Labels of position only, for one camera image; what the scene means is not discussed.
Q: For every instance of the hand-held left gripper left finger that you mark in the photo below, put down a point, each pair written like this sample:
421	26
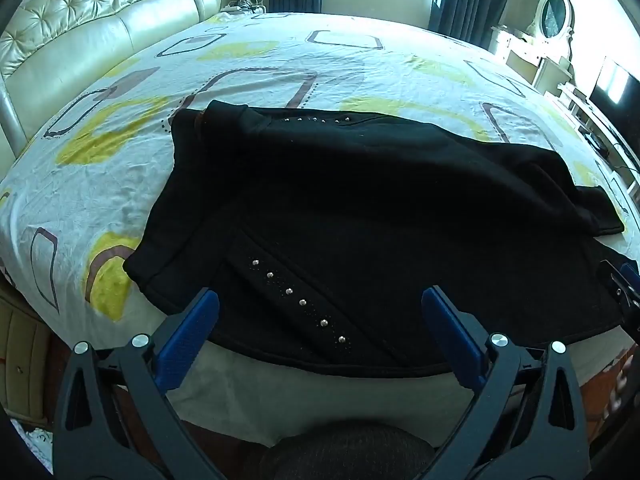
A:
192	335

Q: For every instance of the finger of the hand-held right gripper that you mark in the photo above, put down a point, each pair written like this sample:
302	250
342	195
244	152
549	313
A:
622	282

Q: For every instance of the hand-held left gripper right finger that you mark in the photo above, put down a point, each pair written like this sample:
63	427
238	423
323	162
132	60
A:
455	337

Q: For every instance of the black studded pants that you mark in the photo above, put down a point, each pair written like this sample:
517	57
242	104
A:
350	210

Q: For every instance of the person's leg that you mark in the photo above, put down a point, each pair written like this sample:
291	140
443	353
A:
345	452

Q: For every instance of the white television stand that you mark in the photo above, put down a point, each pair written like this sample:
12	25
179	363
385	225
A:
595	120

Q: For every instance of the wooden nightstand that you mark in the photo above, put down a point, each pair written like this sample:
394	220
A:
22	360

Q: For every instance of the patterned bed sheet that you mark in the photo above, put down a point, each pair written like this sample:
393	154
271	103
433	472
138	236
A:
125	170

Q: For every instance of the black flat television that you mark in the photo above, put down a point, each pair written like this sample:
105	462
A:
615	82

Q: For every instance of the white dressing table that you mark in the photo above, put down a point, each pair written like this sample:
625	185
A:
530	57

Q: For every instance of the oval white vanity mirror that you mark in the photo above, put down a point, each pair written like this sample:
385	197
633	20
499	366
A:
555	12

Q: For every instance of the cream tufted leather headboard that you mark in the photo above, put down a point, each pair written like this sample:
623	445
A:
75	25

